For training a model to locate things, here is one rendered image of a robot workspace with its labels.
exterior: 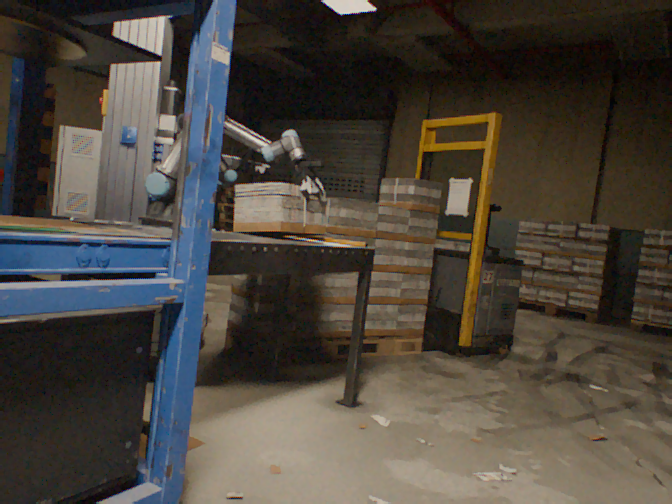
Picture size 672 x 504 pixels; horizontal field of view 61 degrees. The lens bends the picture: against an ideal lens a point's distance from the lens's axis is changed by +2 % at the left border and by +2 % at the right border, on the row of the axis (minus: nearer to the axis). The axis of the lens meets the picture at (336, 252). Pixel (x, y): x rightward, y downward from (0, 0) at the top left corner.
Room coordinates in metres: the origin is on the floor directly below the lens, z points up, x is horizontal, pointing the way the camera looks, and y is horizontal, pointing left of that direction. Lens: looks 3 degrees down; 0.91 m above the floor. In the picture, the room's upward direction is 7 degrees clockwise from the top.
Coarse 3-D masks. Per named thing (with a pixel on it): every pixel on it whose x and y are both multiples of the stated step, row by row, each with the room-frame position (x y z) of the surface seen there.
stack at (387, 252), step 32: (384, 256) 3.89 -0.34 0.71; (256, 288) 3.35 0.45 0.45; (320, 288) 3.59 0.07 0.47; (352, 288) 3.74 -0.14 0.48; (384, 288) 3.91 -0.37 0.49; (256, 320) 3.33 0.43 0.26; (288, 320) 3.46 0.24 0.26; (320, 320) 3.61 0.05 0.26; (352, 320) 3.76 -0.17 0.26; (384, 320) 3.94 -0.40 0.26; (256, 352) 3.33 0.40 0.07; (288, 352) 3.63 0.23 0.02; (320, 352) 3.62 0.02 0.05; (384, 352) 3.96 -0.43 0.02
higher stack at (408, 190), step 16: (384, 192) 4.27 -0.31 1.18; (400, 192) 4.13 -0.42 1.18; (416, 192) 4.04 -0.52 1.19; (432, 192) 4.13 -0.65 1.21; (416, 224) 4.05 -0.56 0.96; (432, 224) 4.15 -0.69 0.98; (416, 256) 4.08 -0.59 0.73; (432, 256) 4.18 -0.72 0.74; (400, 272) 4.08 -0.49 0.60; (400, 288) 4.02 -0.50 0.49; (416, 288) 4.10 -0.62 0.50; (400, 304) 4.04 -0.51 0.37; (400, 320) 4.03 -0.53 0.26; (416, 320) 4.13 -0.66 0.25; (400, 336) 4.05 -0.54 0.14; (416, 336) 4.14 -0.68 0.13; (400, 352) 4.05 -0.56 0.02; (416, 352) 4.15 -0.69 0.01
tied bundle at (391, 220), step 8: (384, 208) 3.85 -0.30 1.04; (392, 208) 3.91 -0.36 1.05; (400, 208) 3.95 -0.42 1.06; (384, 216) 3.87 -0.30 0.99; (392, 216) 3.91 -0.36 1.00; (400, 216) 3.96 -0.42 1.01; (408, 216) 4.00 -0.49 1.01; (384, 224) 3.87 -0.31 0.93; (392, 224) 3.91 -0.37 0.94; (400, 224) 3.96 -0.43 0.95; (392, 232) 3.92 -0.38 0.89; (400, 232) 3.96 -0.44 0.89; (400, 240) 3.99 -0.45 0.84
